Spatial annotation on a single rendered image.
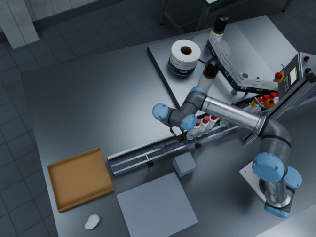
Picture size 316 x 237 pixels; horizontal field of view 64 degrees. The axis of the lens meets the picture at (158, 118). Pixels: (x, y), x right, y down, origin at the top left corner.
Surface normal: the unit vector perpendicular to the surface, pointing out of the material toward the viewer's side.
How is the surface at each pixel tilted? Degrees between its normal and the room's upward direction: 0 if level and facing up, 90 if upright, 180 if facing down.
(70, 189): 0
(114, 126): 0
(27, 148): 0
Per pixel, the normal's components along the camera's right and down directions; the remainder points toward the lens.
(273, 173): -0.54, 0.67
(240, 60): 0.11, -0.47
